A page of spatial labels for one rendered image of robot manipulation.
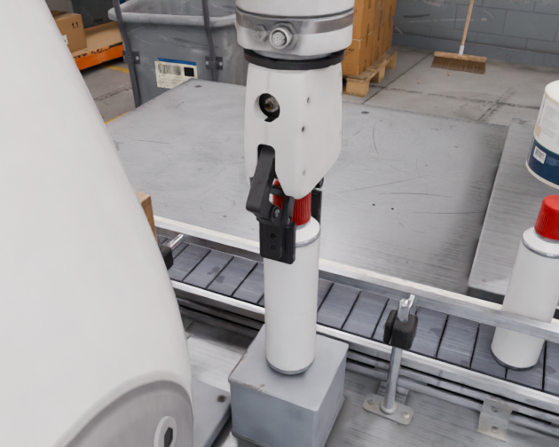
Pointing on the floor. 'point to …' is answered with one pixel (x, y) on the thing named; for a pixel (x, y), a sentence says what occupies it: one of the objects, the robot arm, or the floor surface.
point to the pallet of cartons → (369, 46)
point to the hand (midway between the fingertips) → (291, 224)
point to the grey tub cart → (178, 43)
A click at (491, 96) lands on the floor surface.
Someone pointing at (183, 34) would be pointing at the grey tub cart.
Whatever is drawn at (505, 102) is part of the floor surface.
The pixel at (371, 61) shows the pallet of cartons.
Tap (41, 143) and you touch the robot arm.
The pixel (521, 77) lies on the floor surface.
